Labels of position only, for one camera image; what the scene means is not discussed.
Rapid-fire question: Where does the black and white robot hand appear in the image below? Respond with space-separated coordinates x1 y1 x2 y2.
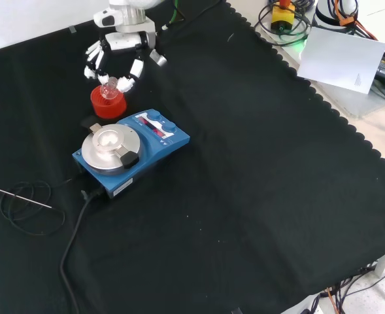
83 18 167 94

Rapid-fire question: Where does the clear round-bottom flask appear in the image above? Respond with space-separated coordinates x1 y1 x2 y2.
100 77 118 101

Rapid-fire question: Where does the blue heater with steel plate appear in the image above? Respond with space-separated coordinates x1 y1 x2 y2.
72 109 192 201

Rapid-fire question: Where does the yellow stop button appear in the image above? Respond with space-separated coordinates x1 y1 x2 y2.
271 0 297 33

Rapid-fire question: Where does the black bench cloth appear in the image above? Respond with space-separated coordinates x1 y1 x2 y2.
0 0 385 314

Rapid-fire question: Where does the thin metal probe rod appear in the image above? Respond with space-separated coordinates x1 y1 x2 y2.
0 183 53 209

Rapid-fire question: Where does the pale board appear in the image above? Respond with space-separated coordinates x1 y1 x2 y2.
296 26 385 96

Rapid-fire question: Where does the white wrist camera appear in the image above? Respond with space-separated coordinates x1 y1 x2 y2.
93 9 120 29

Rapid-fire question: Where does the green cable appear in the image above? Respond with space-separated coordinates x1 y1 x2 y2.
161 0 187 33

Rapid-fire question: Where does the red ribbed flask ring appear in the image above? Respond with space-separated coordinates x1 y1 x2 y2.
90 85 127 119

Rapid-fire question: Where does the thick black cable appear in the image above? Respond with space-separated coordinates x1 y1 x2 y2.
178 0 224 24

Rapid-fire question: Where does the black cable coil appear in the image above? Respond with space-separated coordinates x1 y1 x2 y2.
257 0 312 47

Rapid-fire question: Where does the black heater power cable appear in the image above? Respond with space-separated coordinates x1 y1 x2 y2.
59 188 105 314

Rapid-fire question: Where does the thin black probe cable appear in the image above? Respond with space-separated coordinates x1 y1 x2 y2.
0 176 82 237

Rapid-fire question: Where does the orange cable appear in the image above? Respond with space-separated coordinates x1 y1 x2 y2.
333 0 380 41

